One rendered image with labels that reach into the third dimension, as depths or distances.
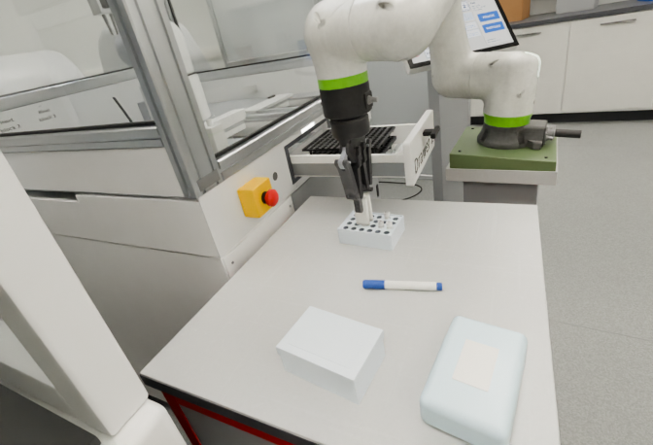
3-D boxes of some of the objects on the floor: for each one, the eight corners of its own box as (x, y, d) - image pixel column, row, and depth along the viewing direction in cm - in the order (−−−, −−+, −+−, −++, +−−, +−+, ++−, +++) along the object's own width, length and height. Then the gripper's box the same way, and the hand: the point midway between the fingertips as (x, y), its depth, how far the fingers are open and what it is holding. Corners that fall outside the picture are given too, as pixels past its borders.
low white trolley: (519, 415, 114) (537, 204, 80) (521, 737, 65) (570, 539, 32) (349, 369, 140) (310, 195, 106) (259, 575, 91) (138, 372, 58)
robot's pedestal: (541, 314, 146) (562, 134, 113) (538, 375, 124) (562, 173, 91) (463, 298, 161) (461, 135, 128) (448, 350, 139) (440, 169, 106)
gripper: (350, 125, 61) (368, 242, 72) (380, 103, 72) (392, 208, 82) (313, 126, 65) (335, 237, 75) (346, 106, 76) (361, 205, 86)
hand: (362, 208), depth 77 cm, fingers closed, pressing on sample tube
